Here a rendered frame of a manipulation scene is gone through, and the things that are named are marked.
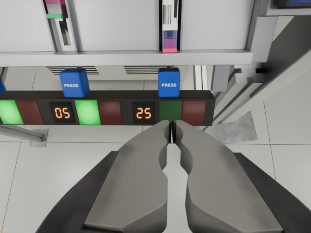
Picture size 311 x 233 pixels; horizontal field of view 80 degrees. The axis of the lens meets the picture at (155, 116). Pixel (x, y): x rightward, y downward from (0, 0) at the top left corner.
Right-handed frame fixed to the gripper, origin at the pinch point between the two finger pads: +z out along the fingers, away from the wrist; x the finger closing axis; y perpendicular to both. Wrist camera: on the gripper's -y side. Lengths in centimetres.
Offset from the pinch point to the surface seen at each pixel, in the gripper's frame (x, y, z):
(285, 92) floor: 60, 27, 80
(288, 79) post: 30.5, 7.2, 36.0
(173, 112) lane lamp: 0.8, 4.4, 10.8
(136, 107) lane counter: -4.1, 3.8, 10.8
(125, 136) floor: -19, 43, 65
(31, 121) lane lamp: -18.9, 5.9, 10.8
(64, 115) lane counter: -14.0, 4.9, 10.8
